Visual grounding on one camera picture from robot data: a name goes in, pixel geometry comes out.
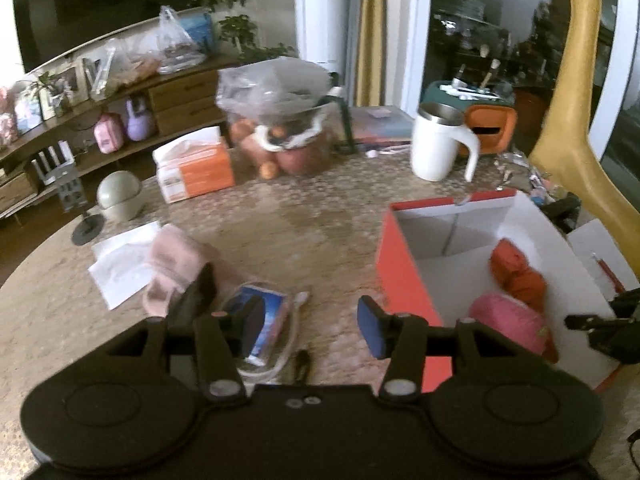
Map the orange and green tissue holder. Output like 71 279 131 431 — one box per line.
422 79 518 156

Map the white mug with steel rim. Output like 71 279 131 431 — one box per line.
410 101 482 182

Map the white standing air conditioner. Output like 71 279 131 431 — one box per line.
294 0 361 81

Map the grey round container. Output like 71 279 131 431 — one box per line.
96 170 146 222

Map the white picture frame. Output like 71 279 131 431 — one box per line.
82 47 121 98

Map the pink fabric bag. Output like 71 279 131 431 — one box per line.
142 223 236 317

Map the glass sliding door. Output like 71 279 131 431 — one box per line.
400 0 640 181

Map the orange and white tissue box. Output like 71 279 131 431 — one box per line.
151 126 237 205

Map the clear plastic wrapper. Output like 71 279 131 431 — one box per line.
492 152 538 186

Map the plastic bag with orange contents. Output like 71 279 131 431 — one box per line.
100 37 161 86

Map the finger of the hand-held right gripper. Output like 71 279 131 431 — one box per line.
607 289 640 314
564 312 624 334

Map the red apple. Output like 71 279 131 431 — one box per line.
277 142 326 177

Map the wooden cabinet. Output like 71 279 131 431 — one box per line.
0 52 236 221

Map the grey perforated stand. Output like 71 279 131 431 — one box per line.
30 140 103 247

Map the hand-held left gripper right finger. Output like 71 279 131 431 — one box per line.
356 296 523 403

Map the blue and white small box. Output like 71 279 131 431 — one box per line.
220 282 292 368

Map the black television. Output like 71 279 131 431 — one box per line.
11 0 241 61

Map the pink glass jar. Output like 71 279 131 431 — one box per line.
0 87 18 148

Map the white paper sheet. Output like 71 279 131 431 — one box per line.
87 221 163 310

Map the green potted plant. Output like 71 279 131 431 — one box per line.
185 0 301 63

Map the black marker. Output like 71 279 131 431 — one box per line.
295 346 313 386

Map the white handwritten notepad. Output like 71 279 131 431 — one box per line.
567 219 640 293

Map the red and white cardboard box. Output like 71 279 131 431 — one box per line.
375 189 626 393

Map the blue packet in plastic bag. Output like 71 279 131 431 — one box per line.
235 291 312 385

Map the purple toy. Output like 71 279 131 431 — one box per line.
126 96 155 142

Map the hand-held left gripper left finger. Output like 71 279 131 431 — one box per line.
102 294 267 403

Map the pink plush toy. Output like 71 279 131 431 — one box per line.
467 292 551 356

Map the light blue box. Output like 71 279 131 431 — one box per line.
177 12 216 56

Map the photo frame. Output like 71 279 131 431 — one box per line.
47 62 88 106
12 92 46 133

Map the orange cloth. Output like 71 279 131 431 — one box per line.
489 237 560 363

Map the clear plastic fruit bag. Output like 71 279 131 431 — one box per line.
215 57 358 180

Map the rounded black remote control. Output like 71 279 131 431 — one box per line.
542 196 582 233

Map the yellow curtain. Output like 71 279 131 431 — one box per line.
354 0 388 107

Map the red pen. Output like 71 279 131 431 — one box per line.
591 252 626 292

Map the flat storage box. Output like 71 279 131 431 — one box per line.
350 105 418 148

